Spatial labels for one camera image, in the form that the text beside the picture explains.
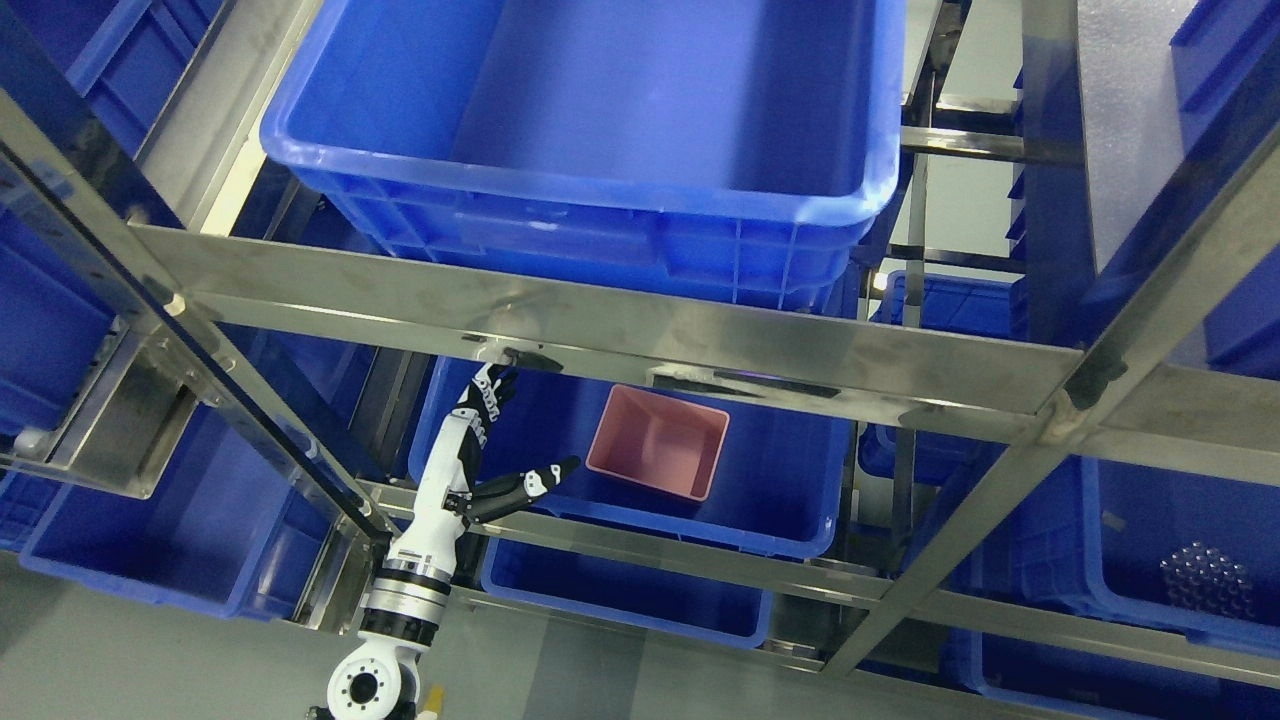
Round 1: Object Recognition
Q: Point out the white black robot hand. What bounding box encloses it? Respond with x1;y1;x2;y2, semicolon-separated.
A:
381;363;582;582

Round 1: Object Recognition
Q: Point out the pink plastic storage box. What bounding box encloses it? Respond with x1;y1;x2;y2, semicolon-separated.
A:
585;386;731;503

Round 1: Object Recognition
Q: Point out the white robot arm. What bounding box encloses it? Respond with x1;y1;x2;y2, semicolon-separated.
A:
303;559;456;719

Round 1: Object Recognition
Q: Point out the blue crate bottom shelf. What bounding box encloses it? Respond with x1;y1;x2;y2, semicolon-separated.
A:
479;539;774;650

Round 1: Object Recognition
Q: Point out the blue crate shelf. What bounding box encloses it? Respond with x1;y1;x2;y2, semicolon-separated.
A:
479;539;774;650
18;331;376;621

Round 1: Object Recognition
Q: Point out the blue crate left shelf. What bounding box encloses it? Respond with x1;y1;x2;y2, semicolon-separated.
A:
18;331;376;621

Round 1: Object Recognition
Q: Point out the steel shelf rack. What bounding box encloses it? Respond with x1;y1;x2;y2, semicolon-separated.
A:
3;1;1277;688

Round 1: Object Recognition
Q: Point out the blue crate holding pink box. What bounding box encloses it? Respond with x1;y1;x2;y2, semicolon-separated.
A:
408;357;858;561

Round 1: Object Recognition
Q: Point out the large blue top crate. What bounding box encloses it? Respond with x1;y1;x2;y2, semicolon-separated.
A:
260;1;908;313

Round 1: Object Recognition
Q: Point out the blue crate with steel balls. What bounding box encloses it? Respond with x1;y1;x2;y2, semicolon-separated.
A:
951;456;1279;657

